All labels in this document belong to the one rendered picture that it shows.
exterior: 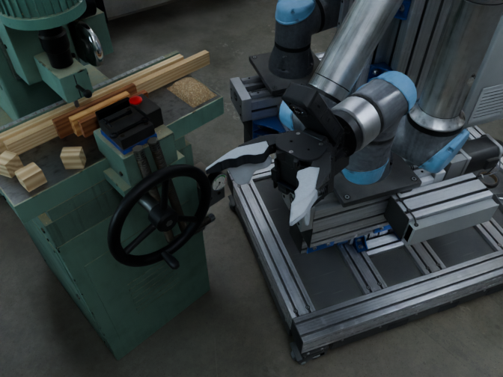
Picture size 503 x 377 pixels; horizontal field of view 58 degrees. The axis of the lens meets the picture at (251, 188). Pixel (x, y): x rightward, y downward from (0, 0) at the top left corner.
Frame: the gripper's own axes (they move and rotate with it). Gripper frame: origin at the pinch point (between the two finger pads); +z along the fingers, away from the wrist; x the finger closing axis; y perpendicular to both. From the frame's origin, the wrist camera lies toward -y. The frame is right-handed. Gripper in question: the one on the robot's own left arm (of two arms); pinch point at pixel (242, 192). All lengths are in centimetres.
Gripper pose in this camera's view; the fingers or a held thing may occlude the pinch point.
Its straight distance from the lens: 55.1
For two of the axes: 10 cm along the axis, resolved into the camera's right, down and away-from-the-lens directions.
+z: -7.1, 5.2, -4.8
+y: 1.0, 7.5, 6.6
